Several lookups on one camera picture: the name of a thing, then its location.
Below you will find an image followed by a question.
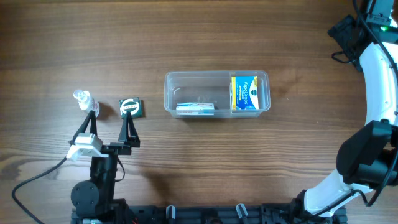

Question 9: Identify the white green medicine box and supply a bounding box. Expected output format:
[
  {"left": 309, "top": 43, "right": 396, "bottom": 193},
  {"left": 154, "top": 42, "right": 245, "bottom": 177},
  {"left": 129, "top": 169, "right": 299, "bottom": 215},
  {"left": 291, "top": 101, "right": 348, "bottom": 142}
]
[{"left": 176, "top": 102, "right": 215, "bottom": 116}]

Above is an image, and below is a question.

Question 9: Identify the white spray bottle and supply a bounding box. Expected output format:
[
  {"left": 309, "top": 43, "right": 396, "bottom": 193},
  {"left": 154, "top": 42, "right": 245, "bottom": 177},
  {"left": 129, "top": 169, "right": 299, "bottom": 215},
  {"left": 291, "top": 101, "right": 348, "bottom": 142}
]
[{"left": 73, "top": 90, "right": 100, "bottom": 117}]

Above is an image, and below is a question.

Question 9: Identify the clear plastic container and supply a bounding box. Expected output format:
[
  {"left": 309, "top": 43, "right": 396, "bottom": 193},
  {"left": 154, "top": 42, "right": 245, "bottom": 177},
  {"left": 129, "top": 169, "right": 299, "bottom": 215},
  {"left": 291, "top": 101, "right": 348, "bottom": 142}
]
[{"left": 164, "top": 70, "right": 271, "bottom": 119}]

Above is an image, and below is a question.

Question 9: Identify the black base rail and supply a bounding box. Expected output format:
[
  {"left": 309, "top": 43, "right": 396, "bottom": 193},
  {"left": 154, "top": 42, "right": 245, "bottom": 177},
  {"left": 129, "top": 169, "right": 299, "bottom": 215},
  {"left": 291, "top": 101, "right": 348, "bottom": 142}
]
[{"left": 70, "top": 203, "right": 348, "bottom": 224}]

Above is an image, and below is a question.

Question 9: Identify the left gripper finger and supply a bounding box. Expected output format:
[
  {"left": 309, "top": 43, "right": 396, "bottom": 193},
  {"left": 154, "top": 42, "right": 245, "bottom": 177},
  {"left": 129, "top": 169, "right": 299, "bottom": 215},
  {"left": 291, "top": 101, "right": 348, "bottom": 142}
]
[
  {"left": 72, "top": 111, "right": 97, "bottom": 142},
  {"left": 118, "top": 112, "right": 140, "bottom": 144}
]

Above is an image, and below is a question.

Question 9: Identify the blue VapoDrops box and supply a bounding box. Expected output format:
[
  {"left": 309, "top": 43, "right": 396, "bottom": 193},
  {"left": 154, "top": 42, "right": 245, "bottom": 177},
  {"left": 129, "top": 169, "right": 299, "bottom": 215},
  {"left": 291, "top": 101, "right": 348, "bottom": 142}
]
[{"left": 230, "top": 76, "right": 259, "bottom": 110}]

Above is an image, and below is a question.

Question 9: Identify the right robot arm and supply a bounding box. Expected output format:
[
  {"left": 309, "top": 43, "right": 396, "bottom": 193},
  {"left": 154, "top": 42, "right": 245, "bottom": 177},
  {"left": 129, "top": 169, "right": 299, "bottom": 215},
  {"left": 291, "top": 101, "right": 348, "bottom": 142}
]
[{"left": 272, "top": 1, "right": 397, "bottom": 223}]

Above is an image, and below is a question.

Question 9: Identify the green square box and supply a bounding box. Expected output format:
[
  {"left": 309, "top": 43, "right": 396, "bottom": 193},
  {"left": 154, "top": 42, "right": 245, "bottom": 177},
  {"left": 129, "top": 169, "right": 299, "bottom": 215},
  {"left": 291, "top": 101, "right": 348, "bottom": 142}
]
[{"left": 119, "top": 97, "right": 143, "bottom": 119}]

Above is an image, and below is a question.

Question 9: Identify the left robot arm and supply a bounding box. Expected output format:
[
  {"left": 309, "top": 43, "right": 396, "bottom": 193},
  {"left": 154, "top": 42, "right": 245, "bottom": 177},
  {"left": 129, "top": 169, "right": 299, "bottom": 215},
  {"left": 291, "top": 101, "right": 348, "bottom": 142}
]
[{"left": 67, "top": 111, "right": 141, "bottom": 223}]

